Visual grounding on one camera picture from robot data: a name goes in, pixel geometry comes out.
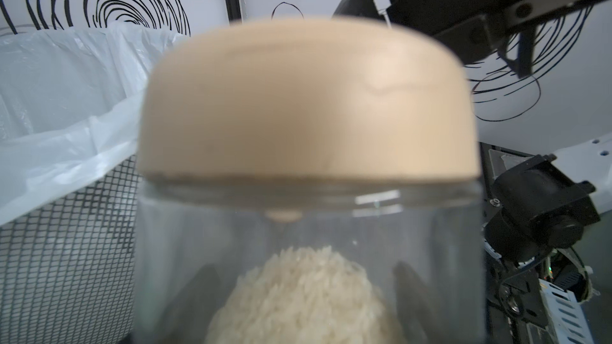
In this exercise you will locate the rice jar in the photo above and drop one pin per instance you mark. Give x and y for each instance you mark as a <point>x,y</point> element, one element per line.
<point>308,262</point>

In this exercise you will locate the mesh trash bin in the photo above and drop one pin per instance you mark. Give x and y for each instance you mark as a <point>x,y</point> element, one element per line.
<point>67,268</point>

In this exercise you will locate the white slotted cable duct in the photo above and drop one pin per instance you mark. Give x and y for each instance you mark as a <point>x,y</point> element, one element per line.
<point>567,322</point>

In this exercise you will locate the white trash bag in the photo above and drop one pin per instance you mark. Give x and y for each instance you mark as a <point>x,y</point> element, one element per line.
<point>70,108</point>

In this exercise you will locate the beige lid of jar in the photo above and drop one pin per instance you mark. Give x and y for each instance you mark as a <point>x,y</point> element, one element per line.
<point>342,99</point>

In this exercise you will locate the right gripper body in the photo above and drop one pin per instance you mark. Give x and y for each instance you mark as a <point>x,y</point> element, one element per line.
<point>472,29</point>

